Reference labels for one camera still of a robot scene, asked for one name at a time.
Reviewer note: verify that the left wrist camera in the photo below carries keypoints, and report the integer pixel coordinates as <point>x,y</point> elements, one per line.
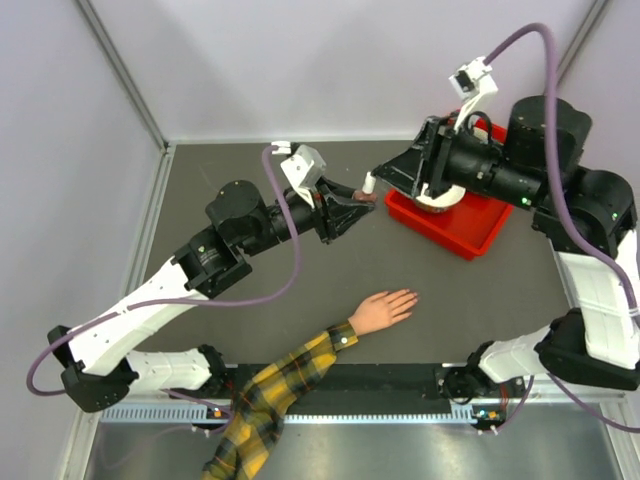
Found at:
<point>303,167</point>

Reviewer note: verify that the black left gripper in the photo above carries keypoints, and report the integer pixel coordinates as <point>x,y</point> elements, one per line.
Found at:
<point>331,219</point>

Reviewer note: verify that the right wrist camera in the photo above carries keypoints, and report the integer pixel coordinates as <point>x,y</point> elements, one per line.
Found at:
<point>475,86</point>

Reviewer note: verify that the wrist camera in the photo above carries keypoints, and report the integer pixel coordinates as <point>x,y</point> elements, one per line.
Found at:
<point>303,167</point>
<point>475,86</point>

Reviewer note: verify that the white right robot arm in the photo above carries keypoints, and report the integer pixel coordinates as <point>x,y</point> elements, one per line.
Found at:
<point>588,216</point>

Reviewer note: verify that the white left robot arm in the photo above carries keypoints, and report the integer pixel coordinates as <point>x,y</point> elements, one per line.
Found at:
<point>102,365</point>

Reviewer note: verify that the yellow plaid sleeve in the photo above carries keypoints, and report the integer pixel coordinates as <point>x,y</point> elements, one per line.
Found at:
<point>259,415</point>

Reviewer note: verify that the red plastic bin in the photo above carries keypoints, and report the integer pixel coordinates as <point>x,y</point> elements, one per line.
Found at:
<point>467,229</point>

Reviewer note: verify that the mannequin hand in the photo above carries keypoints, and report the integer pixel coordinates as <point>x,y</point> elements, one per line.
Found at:
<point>383,310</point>

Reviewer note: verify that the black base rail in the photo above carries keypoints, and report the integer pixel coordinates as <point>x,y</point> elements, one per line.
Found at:
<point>357,389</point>

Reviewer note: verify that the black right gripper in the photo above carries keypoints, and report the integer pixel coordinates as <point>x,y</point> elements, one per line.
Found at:
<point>424,160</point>

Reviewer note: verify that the white tape roll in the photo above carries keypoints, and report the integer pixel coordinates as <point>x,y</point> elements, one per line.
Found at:
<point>442,197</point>

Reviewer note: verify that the pink nail polish bottle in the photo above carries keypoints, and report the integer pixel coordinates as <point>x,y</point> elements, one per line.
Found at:
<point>361,196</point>

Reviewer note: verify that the white nail polish cap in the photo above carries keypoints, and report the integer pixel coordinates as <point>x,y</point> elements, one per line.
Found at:
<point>369,184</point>

